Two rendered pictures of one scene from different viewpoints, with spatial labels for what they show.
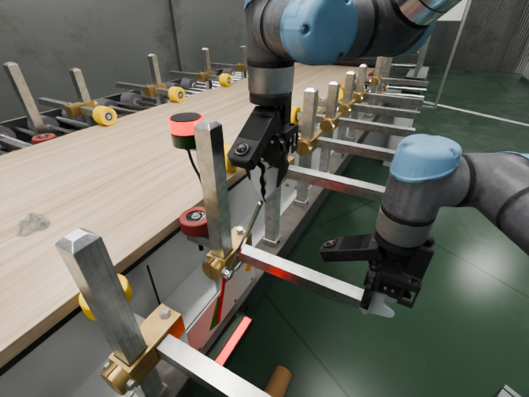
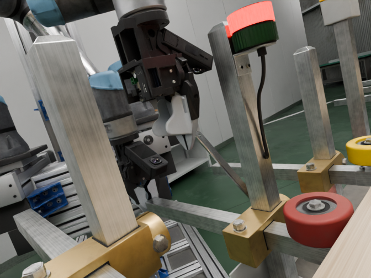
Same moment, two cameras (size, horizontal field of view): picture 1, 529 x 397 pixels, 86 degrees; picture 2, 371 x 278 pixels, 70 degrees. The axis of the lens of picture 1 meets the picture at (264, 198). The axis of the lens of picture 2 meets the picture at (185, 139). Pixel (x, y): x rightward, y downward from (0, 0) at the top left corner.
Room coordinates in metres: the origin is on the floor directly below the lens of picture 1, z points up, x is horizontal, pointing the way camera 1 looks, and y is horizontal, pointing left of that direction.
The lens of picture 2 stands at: (0.89, 0.16, 1.09)
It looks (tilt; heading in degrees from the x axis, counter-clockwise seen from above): 10 degrees down; 202
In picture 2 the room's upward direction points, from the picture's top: 16 degrees counter-clockwise
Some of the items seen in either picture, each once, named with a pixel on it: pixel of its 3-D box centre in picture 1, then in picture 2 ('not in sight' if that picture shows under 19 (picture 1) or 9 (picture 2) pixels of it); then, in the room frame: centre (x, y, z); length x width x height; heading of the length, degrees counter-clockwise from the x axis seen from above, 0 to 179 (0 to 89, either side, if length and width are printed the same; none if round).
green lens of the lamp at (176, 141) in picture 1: (188, 137); (254, 38); (0.49, 0.14, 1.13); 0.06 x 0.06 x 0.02
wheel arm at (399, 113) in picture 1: (360, 107); not in sight; (1.35, -0.46, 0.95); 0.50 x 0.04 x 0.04; 61
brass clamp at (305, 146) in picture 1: (308, 142); not in sight; (0.92, -0.15, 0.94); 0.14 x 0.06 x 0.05; 151
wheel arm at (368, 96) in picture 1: (384, 98); not in sight; (1.54, -0.64, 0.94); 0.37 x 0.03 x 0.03; 61
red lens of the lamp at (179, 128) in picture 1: (186, 124); (250, 19); (0.49, 0.14, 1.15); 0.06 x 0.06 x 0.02
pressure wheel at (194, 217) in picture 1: (198, 232); (323, 242); (0.55, 0.17, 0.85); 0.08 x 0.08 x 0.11
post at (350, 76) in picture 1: (343, 124); not in sight; (1.34, -0.38, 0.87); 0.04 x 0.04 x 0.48; 61
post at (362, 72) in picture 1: (355, 112); not in sight; (1.56, -0.50, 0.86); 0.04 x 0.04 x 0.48; 61
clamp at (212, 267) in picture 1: (227, 252); (264, 225); (0.49, 0.09, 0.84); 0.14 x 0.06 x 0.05; 151
